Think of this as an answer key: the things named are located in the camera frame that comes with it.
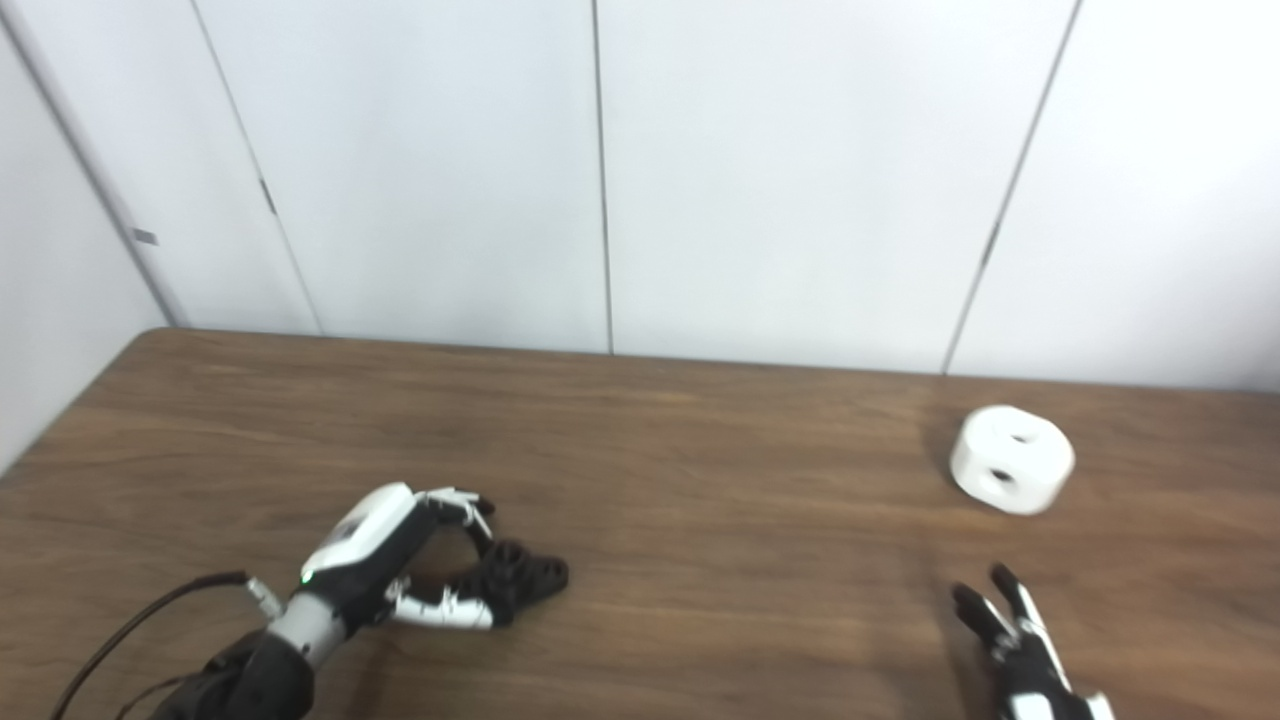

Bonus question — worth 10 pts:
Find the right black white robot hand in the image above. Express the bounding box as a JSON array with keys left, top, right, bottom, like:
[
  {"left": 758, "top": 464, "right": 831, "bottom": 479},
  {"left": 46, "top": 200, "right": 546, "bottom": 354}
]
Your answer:
[{"left": 950, "top": 564, "right": 1116, "bottom": 720}]

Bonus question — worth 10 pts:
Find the round white plastic piece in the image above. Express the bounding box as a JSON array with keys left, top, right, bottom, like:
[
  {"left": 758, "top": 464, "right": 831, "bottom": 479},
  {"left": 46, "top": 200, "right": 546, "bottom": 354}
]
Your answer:
[{"left": 949, "top": 405, "right": 1076, "bottom": 516}]

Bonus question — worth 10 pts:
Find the black plastic holder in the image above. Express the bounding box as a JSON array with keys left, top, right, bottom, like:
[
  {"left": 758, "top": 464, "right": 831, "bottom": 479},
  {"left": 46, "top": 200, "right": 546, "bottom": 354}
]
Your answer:
[{"left": 455, "top": 540, "right": 570, "bottom": 629}]

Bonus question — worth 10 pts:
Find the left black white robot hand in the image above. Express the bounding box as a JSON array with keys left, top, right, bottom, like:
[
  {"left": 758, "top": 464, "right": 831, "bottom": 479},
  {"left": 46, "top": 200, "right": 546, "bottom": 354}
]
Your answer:
[{"left": 300, "top": 483, "right": 498, "bottom": 631}]

